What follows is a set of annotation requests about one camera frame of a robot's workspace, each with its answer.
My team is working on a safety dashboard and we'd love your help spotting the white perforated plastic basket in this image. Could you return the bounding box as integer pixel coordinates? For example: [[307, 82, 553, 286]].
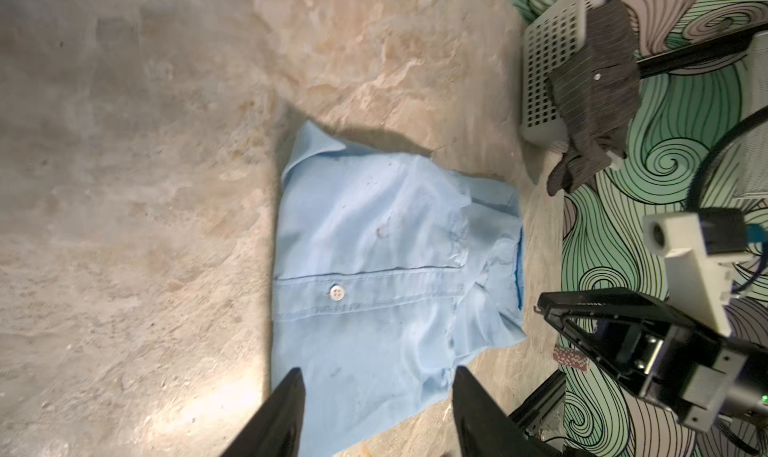
[[520, 0, 606, 153]]

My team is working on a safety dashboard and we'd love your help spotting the light blue long sleeve shirt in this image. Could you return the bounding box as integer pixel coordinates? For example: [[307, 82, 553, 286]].
[[271, 122, 525, 456]]

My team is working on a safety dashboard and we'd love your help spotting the dark grey striped shirt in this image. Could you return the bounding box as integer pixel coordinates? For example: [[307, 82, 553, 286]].
[[547, 0, 641, 196]]

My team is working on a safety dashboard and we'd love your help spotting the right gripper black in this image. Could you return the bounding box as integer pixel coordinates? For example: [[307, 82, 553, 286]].
[[536, 288, 767, 432]]

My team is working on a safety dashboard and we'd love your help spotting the right black frame post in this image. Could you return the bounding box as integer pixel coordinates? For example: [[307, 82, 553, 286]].
[[637, 22, 767, 79]]

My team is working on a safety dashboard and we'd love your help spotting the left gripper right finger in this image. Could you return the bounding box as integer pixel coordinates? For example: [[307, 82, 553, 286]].
[[452, 366, 561, 457]]

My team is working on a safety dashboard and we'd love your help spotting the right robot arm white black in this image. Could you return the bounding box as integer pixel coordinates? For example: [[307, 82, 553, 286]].
[[538, 30, 767, 456]]

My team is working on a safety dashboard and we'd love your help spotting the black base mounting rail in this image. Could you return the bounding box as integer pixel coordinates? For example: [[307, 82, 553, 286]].
[[508, 370, 567, 437]]

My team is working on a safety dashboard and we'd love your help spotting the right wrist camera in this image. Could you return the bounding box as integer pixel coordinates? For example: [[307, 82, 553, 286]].
[[642, 208, 767, 337]]

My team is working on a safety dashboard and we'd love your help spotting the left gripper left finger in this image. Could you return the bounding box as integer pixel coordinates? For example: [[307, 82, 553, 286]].
[[221, 367, 306, 457]]

